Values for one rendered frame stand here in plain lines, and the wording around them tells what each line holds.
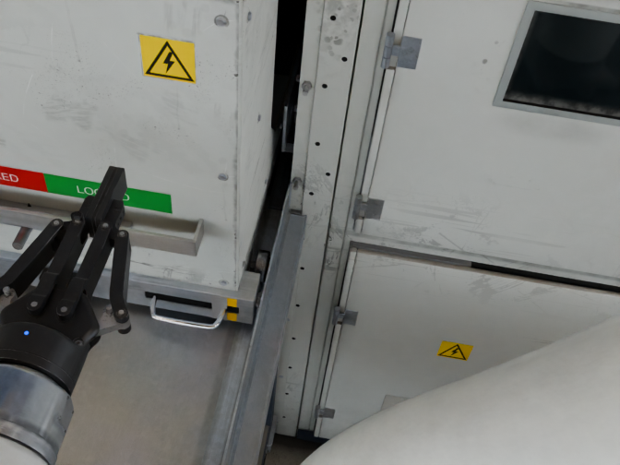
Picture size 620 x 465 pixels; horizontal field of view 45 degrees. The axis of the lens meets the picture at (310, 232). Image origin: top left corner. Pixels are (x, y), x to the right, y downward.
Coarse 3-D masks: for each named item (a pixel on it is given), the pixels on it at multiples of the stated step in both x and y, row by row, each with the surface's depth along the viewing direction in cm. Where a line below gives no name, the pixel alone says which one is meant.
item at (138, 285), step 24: (0, 264) 106; (48, 264) 104; (96, 288) 106; (144, 288) 105; (168, 288) 104; (192, 288) 103; (216, 288) 104; (240, 288) 104; (192, 312) 107; (240, 312) 105
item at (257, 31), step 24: (240, 0) 69; (264, 0) 82; (240, 24) 71; (264, 24) 85; (240, 48) 73; (264, 48) 88; (240, 72) 75; (264, 72) 92; (240, 96) 77; (264, 96) 96; (240, 120) 80; (264, 120) 100; (240, 144) 83; (264, 144) 105; (240, 168) 86; (264, 168) 110; (240, 192) 89; (264, 192) 116; (240, 216) 93; (240, 240) 97; (240, 264) 101
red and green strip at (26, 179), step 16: (0, 176) 93; (16, 176) 92; (32, 176) 92; (48, 176) 91; (64, 176) 91; (48, 192) 94; (64, 192) 93; (80, 192) 93; (96, 192) 92; (128, 192) 91; (144, 192) 91; (144, 208) 93; (160, 208) 93
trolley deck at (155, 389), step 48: (288, 240) 121; (288, 288) 115; (144, 336) 107; (192, 336) 108; (96, 384) 102; (144, 384) 102; (192, 384) 103; (96, 432) 97; (144, 432) 98; (192, 432) 98
